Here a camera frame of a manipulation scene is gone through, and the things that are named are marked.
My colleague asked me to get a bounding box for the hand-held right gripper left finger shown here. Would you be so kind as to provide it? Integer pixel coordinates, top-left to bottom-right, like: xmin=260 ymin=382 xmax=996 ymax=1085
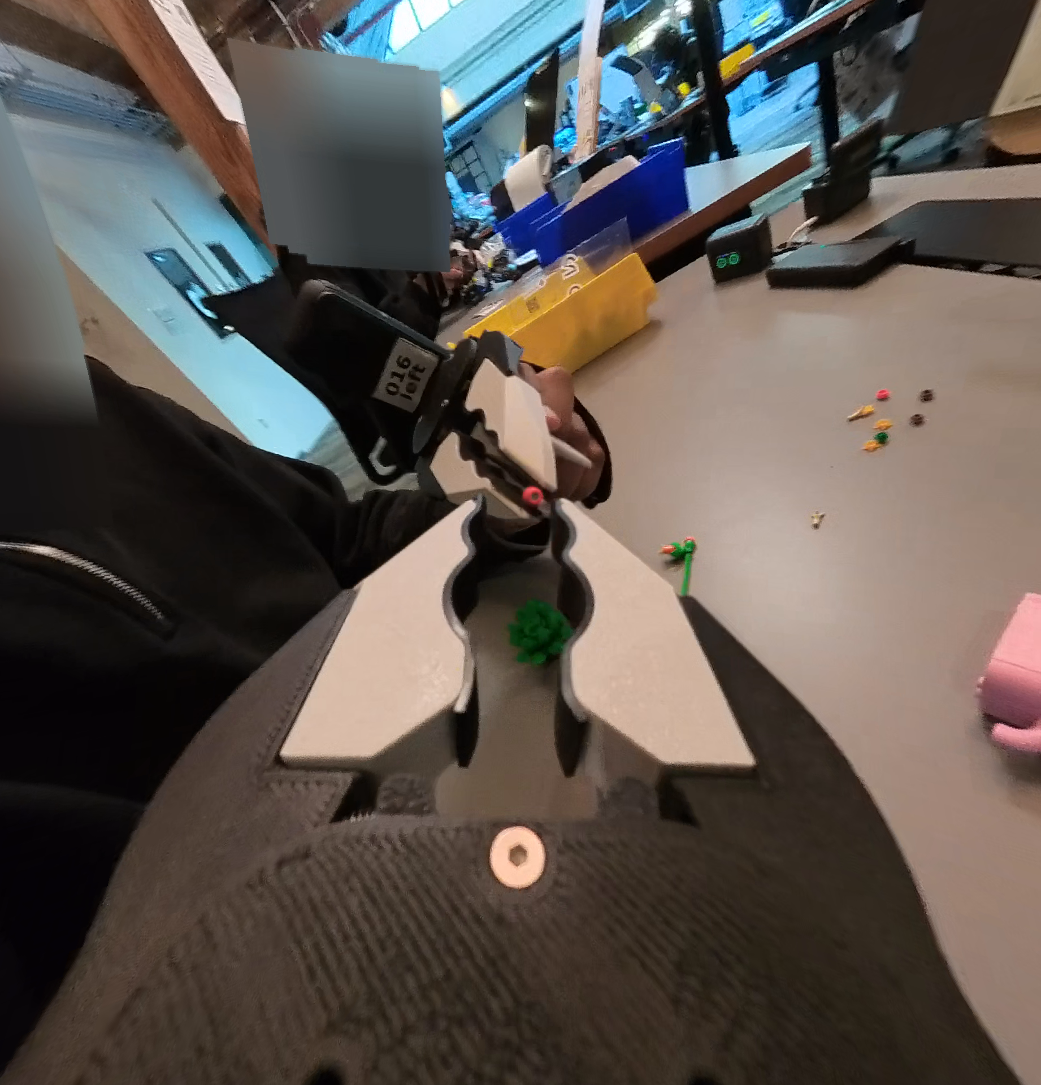
xmin=280 ymin=497 xmax=488 ymax=772

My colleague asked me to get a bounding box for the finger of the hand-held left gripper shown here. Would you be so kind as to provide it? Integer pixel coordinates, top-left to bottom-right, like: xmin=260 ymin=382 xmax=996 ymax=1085
xmin=420 ymin=435 xmax=540 ymax=520
xmin=465 ymin=360 xmax=593 ymax=497

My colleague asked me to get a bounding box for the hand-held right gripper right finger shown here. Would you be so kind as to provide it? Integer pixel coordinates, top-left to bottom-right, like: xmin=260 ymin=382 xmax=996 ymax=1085
xmin=554 ymin=498 xmax=758 ymax=779

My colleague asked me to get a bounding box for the pink brick figure pot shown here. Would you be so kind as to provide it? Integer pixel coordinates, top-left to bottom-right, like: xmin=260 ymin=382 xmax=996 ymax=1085
xmin=977 ymin=593 xmax=1041 ymax=754

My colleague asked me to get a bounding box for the person's left forearm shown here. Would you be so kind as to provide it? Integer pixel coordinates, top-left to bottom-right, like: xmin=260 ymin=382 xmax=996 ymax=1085
xmin=300 ymin=458 xmax=564 ymax=590

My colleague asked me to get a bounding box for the person's left hand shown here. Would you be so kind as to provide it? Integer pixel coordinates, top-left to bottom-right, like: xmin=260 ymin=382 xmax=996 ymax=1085
xmin=520 ymin=366 xmax=613 ymax=507

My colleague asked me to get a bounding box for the yellow storage bin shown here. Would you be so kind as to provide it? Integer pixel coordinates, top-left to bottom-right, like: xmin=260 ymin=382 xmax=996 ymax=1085
xmin=463 ymin=253 xmax=659 ymax=374

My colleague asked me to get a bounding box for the green flower stem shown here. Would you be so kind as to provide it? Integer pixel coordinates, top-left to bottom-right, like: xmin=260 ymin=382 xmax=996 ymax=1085
xmin=658 ymin=536 xmax=700 ymax=597

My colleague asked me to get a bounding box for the green leafy plant piece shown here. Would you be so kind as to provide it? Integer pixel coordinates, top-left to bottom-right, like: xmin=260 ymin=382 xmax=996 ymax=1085
xmin=508 ymin=599 xmax=572 ymax=666

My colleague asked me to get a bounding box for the white paper roll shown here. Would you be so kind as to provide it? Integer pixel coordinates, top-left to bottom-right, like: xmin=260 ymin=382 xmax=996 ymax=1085
xmin=491 ymin=144 xmax=557 ymax=213

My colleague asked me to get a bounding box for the black power bank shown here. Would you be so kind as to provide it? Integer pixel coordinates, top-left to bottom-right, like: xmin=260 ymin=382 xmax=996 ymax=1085
xmin=707 ymin=214 xmax=774 ymax=283

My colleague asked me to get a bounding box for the black jacket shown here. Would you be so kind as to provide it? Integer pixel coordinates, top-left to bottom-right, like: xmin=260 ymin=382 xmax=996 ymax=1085
xmin=0 ymin=356 xmax=454 ymax=1078

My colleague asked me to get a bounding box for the wooden table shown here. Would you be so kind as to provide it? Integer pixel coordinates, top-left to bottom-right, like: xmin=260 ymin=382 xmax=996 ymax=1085
xmin=631 ymin=142 xmax=814 ymax=264

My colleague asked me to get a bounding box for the flat black box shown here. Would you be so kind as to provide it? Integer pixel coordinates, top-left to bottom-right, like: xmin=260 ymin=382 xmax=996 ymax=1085
xmin=766 ymin=237 xmax=916 ymax=289

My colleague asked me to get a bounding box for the black charging dock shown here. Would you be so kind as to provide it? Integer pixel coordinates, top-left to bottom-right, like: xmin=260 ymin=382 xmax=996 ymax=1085
xmin=803 ymin=119 xmax=884 ymax=223

